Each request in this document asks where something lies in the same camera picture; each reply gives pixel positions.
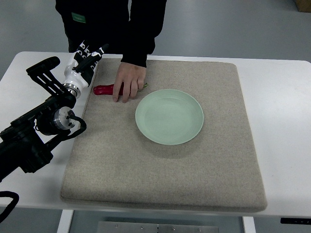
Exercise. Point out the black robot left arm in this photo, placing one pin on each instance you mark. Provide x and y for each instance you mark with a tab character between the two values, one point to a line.
29	140

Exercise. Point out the white table leg left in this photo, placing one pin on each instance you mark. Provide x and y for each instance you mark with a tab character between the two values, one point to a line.
65	221

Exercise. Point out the white table leg right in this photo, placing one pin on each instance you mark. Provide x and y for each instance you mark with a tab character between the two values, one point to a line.
248	224

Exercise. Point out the person's black clothed torso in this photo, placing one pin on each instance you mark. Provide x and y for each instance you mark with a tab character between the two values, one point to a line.
97	22

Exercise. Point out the red pepper with green stem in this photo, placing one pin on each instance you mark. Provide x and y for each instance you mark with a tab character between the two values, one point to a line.
108	89

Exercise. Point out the person's bare hand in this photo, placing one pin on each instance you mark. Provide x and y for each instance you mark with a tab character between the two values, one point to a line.
132	77

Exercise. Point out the person's black sleeved forearm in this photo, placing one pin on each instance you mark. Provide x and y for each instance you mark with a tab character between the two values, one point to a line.
144	25

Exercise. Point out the cardboard box corner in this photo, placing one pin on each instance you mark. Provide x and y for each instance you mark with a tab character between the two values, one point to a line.
303	5

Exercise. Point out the pale green round plate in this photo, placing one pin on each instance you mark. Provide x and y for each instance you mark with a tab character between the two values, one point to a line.
169	117

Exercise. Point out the beige fabric mat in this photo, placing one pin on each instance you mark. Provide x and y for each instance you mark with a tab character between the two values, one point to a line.
113	163

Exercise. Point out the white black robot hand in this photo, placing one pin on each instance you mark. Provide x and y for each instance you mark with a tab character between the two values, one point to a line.
80	69

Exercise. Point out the white table leg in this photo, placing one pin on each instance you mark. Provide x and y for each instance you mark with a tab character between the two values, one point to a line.
248	224
65	221

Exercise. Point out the metal bracket under table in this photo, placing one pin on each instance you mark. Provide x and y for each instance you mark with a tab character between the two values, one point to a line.
131	227

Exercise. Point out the black table control panel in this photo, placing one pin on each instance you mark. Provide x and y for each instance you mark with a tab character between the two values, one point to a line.
297	221

